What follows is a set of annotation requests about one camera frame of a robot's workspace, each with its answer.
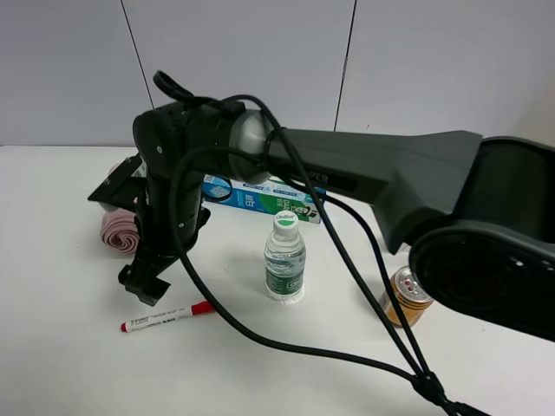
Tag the clear water bottle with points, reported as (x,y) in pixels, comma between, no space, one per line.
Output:
(284,259)

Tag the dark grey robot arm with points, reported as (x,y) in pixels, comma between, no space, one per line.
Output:
(477,213)

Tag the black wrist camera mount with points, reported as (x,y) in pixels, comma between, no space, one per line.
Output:
(123,185)

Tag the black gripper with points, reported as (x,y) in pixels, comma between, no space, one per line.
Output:
(168,224)

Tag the blue green toothpaste box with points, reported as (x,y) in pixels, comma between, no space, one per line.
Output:
(268,197)

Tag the red white marker pen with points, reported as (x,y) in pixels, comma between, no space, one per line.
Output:
(201,308)

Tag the rolled pink towel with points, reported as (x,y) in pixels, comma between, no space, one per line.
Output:
(119,231)

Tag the gold drink can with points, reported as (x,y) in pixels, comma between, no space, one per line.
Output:
(412,298)

